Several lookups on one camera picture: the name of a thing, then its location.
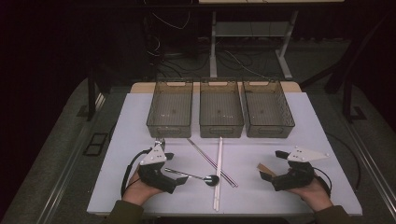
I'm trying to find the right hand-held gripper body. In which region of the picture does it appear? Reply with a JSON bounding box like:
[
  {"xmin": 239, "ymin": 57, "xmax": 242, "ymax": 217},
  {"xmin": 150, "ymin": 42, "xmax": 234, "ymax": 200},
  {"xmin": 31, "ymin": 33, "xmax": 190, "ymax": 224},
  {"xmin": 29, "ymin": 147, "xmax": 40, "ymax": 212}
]
[{"xmin": 271, "ymin": 146, "xmax": 331, "ymax": 192}]

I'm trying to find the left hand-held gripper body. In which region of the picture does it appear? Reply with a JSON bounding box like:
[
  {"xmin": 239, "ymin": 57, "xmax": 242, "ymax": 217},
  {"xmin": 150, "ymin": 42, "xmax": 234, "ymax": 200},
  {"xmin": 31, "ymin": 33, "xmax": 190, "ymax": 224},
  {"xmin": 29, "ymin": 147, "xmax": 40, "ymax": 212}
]
[{"xmin": 137, "ymin": 146, "xmax": 179, "ymax": 195}]

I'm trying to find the metal spoon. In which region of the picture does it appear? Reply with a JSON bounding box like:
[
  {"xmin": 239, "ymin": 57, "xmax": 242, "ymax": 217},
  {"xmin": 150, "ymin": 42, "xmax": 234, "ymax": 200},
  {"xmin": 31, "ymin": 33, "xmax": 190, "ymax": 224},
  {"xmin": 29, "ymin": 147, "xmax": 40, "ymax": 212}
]
[{"xmin": 163, "ymin": 167, "xmax": 220, "ymax": 188}]

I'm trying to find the metal chopstick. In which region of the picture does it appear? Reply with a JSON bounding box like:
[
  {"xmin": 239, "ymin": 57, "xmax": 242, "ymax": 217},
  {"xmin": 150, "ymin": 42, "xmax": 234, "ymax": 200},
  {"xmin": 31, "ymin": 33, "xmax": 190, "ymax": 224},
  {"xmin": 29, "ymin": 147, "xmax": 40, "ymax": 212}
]
[
  {"xmin": 186, "ymin": 138, "xmax": 237, "ymax": 189},
  {"xmin": 188, "ymin": 138, "xmax": 239, "ymax": 188}
]

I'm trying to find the translucent brown plastic bin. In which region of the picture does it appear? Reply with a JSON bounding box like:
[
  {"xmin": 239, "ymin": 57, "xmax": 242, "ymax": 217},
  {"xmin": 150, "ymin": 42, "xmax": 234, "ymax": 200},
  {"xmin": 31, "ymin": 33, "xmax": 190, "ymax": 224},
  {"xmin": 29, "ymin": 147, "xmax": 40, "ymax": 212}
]
[
  {"xmin": 146, "ymin": 77, "xmax": 194, "ymax": 139},
  {"xmin": 242, "ymin": 77, "xmax": 296, "ymax": 139},
  {"xmin": 199, "ymin": 77, "xmax": 245, "ymax": 139}
]

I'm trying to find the person's left hand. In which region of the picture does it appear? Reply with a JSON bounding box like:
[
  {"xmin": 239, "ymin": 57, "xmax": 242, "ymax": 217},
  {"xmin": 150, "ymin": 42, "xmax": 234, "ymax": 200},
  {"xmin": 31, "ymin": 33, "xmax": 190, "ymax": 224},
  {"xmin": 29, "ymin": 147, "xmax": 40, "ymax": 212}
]
[{"xmin": 121, "ymin": 167, "xmax": 164, "ymax": 206}]

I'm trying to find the person's right hand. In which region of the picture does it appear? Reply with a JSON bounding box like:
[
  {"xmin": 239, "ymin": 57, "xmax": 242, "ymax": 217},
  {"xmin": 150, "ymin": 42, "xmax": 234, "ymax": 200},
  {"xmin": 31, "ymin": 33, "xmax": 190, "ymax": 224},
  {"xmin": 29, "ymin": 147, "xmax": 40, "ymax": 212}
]
[{"xmin": 287, "ymin": 179, "xmax": 333, "ymax": 213}]

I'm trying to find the brown card piece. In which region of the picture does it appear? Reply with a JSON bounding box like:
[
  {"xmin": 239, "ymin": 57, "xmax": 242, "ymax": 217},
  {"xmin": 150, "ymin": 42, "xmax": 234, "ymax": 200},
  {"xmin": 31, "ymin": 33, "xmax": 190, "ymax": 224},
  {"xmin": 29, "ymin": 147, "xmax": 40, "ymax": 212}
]
[{"xmin": 256, "ymin": 162, "xmax": 276, "ymax": 177}]

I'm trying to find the black metal stand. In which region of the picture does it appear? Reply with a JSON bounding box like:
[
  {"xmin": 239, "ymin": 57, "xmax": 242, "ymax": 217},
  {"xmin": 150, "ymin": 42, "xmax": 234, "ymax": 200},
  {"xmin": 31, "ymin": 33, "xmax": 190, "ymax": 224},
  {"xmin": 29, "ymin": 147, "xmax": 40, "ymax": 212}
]
[
  {"xmin": 78, "ymin": 66, "xmax": 106, "ymax": 122},
  {"xmin": 341, "ymin": 46, "xmax": 368, "ymax": 124}
]

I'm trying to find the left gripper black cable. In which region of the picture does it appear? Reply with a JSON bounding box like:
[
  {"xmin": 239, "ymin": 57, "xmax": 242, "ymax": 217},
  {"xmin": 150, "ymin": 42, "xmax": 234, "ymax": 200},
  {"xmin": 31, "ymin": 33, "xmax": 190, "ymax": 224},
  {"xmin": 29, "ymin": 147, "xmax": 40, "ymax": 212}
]
[{"xmin": 120, "ymin": 147, "xmax": 153, "ymax": 198}]

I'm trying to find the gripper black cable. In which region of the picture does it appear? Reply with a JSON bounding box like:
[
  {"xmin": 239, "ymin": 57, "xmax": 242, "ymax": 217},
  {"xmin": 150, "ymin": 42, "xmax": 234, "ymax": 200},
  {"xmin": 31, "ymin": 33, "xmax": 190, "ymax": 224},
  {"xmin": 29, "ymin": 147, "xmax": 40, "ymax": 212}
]
[
  {"xmin": 312, "ymin": 167, "xmax": 332, "ymax": 199},
  {"xmin": 120, "ymin": 147, "xmax": 153, "ymax": 198}
]

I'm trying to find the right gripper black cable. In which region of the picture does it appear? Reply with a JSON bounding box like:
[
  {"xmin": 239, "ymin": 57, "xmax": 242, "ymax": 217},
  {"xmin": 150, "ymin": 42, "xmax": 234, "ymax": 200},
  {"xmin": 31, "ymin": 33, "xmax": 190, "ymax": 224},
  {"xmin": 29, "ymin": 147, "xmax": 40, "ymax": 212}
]
[{"xmin": 312, "ymin": 167, "xmax": 332, "ymax": 199}]

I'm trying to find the thin black floor cable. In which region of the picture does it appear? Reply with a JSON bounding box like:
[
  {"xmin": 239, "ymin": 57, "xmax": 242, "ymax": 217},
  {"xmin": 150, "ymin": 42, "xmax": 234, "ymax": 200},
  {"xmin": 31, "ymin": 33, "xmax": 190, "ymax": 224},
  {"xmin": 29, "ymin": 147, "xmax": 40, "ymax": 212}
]
[{"xmin": 325, "ymin": 132, "xmax": 362, "ymax": 191}]

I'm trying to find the metal floor rail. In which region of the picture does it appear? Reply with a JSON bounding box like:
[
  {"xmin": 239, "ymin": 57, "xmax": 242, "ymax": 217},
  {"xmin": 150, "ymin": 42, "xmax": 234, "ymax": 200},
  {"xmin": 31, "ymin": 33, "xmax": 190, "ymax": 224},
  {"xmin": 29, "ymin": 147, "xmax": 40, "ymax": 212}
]
[
  {"xmin": 36, "ymin": 92, "xmax": 106, "ymax": 224},
  {"xmin": 344, "ymin": 119, "xmax": 396, "ymax": 218}
]

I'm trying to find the tangle of floor cables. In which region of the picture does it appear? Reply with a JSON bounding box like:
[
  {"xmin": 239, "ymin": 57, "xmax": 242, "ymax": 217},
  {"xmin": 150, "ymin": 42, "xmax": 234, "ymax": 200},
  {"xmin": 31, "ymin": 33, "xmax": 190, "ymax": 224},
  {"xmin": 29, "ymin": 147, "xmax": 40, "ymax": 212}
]
[{"xmin": 146, "ymin": 31, "xmax": 275, "ymax": 81}]

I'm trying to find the white metal frame desk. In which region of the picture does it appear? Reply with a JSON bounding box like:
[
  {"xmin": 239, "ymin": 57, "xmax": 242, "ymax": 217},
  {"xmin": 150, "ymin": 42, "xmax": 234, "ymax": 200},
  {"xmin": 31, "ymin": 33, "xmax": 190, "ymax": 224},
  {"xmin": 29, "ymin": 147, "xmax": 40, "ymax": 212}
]
[{"xmin": 198, "ymin": 0, "xmax": 346, "ymax": 80}]

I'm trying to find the hanging white cable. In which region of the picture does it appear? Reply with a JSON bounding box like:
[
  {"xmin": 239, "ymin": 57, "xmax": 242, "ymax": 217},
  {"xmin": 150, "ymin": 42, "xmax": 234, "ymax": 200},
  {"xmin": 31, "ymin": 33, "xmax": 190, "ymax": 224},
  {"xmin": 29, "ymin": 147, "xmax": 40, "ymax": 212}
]
[{"xmin": 151, "ymin": 11, "xmax": 191, "ymax": 31}]

